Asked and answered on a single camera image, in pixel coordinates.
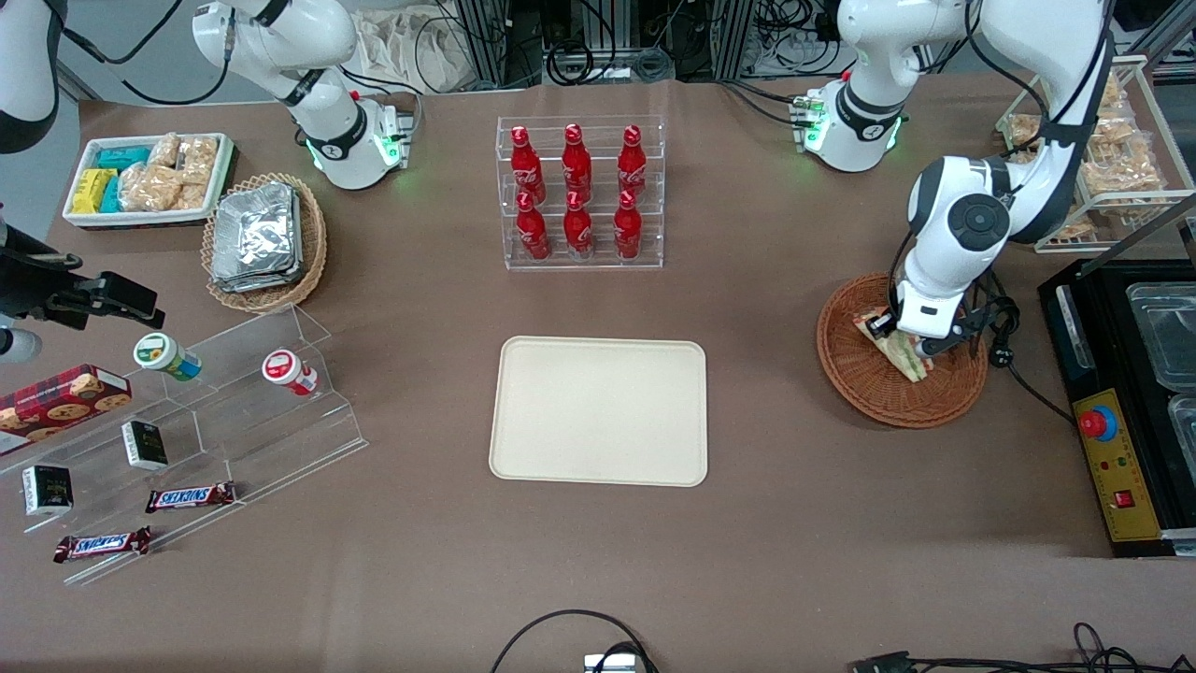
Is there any clear acrylic bottle rack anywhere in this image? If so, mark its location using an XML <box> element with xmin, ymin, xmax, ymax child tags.
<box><xmin>496</xmin><ymin>116</ymin><xmax>666</xmax><ymax>272</ymax></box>

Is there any black cable with grey plug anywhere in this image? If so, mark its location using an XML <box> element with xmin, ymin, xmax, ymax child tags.
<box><xmin>848</xmin><ymin>621</ymin><xmax>1196</xmax><ymax>673</ymax></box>

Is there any beige cloth bag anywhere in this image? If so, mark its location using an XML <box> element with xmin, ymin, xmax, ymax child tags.
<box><xmin>358</xmin><ymin>7</ymin><xmax>475</xmax><ymax>95</ymax></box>

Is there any black box with yellow panel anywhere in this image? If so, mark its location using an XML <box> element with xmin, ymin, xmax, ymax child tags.
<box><xmin>1039</xmin><ymin>258</ymin><xmax>1196</xmax><ymax>560</ymax></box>

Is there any black plug with cable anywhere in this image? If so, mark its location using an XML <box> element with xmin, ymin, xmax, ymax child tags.
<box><xmin>987</xmin><ymin>295</ymin><xmax>1077</xmax><ymax>425</ymax></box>

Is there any large clear plastic container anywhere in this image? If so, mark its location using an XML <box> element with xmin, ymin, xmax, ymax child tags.
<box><xmin>1125</xmin><ymin>282</ymin><xmax>1196</xmax><ymax>393</ymax></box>

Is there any small clear plastic container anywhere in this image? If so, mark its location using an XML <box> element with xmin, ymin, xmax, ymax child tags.
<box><xmin>1167</xmin><ymin>392</ymin><xmax>1196</xmax><ymax>461</ymax></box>

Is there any tan oval wicker basket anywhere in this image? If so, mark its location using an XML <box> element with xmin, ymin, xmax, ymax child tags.
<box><xmin>201</xmin><ymin>172</ymin><xmax>329</xmax><ymax>313</ymax></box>

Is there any triangular sandwich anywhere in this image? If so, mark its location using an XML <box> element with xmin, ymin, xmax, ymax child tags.
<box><xmin>851</xmin><ymin>309</ymin><xmax>933</xmax><ymax>385</ymax></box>

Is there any white wire snack rack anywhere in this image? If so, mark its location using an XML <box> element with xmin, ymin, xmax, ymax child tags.
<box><xmin>994</xmin><ymin>54</ymin><xmax>1196</xmax><ymax>255</ymax></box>

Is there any brown round wicker basket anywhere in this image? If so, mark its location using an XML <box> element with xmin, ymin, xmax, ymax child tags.
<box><xmin>816</xmin><ymin>271</ymin><xmax>990</xmax><ymax>430</ymax></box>

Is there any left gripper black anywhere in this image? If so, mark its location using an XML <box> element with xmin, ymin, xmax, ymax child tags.
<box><xmin>863</xmin><ymin>302</ymin><xmax>998</xmax><ymax>347</ymax></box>

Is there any silver foil pack stack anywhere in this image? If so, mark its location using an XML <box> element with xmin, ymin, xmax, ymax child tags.
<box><xmin>210</xmin><ymin>181</ymin><xmax>305</xmax><ymax>294</ymax></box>

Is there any dark grey metal bar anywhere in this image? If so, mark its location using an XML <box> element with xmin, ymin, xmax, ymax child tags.
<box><xmin>1082</xmin><ymin>194</ymin><xmax>1196</xmax><ymax>279</ymax></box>

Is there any yellow snack pack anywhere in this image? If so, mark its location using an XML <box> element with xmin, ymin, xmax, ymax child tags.
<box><xmin>71</xmin><ymin>167</ymin><xmax>119</xmax><ymax>215</ymax></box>

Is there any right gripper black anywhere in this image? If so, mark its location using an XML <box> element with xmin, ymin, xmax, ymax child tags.
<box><xmin>0</xmin><ymin>222</ymin><xmax>167</xmax><ymax>330</ymax></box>

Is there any red cola bottle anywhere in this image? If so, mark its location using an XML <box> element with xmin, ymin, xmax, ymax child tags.
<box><xmin>617</xmin><ymin>123</ymin><xmax>648</xmax><ymax>198</ymax></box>
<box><xmin>516</xmin><ymin>191</ymin><xmax>551</xmax><ymax>263</ymax></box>
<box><xmin>613</xmin><ymin>189</ymin><xmax>645</xmax><ymax>262</ymax></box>
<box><xmin>563</xmin><ymin>190</ymin><xmax>595</xmax><ymax>261</ymax></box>
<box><xmin>562</xmin><ymin>122</ymin><xmax>594</xmax><ymax>199</ymax></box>
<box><xmin>510</xmin><ymin>125</ymin><xmax>547</xmax><ymax>203</ymax></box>

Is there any brown Snickers bar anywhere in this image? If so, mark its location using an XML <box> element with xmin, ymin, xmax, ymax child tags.
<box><xmin>144</xmin><ymin>480</ymin><xmax>238</xmax><ymax>515</ymax></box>
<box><xmin>52</xmin><ymin>525</ymin><xmax>153</xmax><ymax>565</ymax></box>

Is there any green lid yogurt cup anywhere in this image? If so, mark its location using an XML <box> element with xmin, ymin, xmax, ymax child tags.
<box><xmin>132</xmin><ymin>331</ymin><xmax>204</xmax><ymax>383</ymax></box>

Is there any black looped cable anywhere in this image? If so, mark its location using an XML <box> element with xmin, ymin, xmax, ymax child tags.
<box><xmin>488</xmin><ymin>609</ymin><xmax>661</xmax><ymax>673</ymax></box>

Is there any aluminium frame post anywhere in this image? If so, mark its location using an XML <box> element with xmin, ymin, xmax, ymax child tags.
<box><xmin>713</xmin><ymin>0</ymin><xmax>756</xmax><ymax>81</ymax></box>
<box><xmin>456</xmin><ymin>0</ymin><xmax>512</xmax><ymax>91</ymax></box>

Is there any cream rectangular plastic tray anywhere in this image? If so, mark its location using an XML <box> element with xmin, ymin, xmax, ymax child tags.
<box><xmin>489</xmin><ymin>336</ymin><xmax>710</xmax><ymax>489</ymax></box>

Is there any white rectangular snack tray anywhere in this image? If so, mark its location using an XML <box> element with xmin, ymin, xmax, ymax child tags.
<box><xmin>62</xmin><ymin>132</ymin><xmax>235</xmax><ymax>231</ymax></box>

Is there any red lid yogurt cup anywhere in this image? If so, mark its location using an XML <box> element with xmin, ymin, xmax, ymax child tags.
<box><xmin>261</xmin><ymin>348</ymin><xmax>321</xmax><ymax>398</ymax></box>

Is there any small black white box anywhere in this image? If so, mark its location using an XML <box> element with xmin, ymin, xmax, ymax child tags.
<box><xmin>21</xmin><ymin>464</ymin><xmax>75</xmax><ymax>518</ymax></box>
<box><xmin>121</xmin><ymin>419</ymin><xmax>171</xmax><ymax>472</ymax></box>

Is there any red tartan cookie box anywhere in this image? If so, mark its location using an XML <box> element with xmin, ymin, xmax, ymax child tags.
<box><xmin>0</xmin><ymin>363</ymin><xmax>134</xmax><ymax>458</ymax></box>

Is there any clear acrylic stepped display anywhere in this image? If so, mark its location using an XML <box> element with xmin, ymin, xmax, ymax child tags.
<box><xmin>0</xmin><ymin>303</ymin><xmax>370</xmax><ymax>588</ymax></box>

